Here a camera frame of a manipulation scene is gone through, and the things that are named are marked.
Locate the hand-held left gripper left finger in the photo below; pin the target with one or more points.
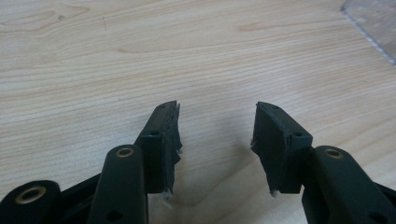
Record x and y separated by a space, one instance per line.
158 146

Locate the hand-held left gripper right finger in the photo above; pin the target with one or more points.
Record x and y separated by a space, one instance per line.
280 146

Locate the clear plastic sheet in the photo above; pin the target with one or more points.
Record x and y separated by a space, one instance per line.
373 18

